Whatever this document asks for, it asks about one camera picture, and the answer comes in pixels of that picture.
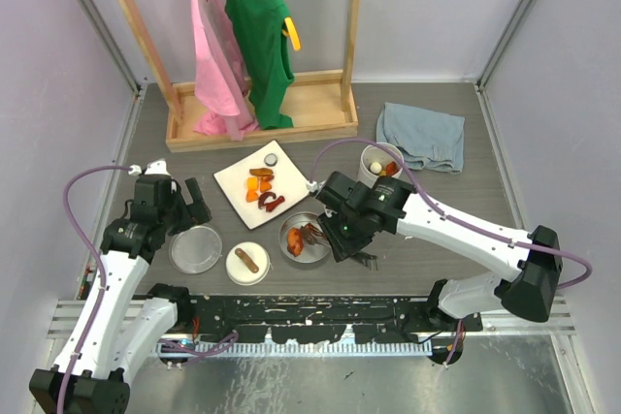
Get orange salmon slice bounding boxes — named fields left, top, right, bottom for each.
left=384, top=161, right=400, bottom=176

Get white square plate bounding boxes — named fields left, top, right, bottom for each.
left=213, top=141, right=308, bottom=230

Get grey round sushi piece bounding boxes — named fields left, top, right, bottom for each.
left=264, top=153, right=278, bottom=167

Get wooden clothes rack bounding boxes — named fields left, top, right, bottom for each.
left=117, top=0, right=360, bottom=152

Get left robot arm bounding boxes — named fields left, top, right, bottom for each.
left=29, top=174, right=212, bottom=413

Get black white sushi roll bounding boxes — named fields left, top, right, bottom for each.
left=369, top=162, right=382, bottom=175

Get orange strawberry shaped piece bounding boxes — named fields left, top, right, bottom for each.
left=245, top=190, right=259, bottom=203

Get yellow corn piece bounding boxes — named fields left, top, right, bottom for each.
left=247, top=176, right=259, bottom=191

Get tall metal container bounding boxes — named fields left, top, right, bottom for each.
left=358, top=143, right=404, bottom=187

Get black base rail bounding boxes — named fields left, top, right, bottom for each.
left=161, top=292, right=458, bottom=345

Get blue denim cloth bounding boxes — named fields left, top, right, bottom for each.
left=376, top=102, right=465, bottom=174

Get shallow round metal tin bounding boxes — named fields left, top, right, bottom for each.
left=278, top=211, right=332, bottom=269

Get white lid with leather strap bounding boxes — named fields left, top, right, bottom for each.
left=225, top=241, right=271, bottom=286

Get orange ridged food piece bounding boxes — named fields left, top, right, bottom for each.
left=249, top=168, right=274, bottom=177

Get green shirt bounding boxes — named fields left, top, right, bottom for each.
left=225, top=0, right=294, bottom=130

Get pink shirt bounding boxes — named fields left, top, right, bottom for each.
left=190, top=0, right=259, bottom=141

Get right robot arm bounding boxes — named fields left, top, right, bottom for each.
left=304, top=172, right=562, bottom=331

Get metal tongs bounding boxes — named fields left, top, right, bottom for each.
left=300, top=223, right=378, bottom=271

